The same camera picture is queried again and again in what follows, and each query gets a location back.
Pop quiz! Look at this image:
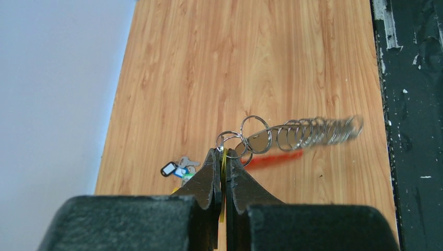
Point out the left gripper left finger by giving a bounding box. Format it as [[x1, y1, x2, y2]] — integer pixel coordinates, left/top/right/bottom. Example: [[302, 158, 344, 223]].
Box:
[[39, 149, 222, 250]]

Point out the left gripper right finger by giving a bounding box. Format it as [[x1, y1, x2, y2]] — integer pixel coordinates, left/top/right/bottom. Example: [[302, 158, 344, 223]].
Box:
[[226, 159, 399, 250]]

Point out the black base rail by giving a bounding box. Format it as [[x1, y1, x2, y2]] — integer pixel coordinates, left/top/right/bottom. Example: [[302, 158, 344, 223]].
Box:
[[371, 1, 442, 250]]

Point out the red keyring with silver keys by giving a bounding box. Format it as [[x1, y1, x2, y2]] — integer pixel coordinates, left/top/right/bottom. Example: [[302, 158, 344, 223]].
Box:
[[235, 115, 364, 164]]

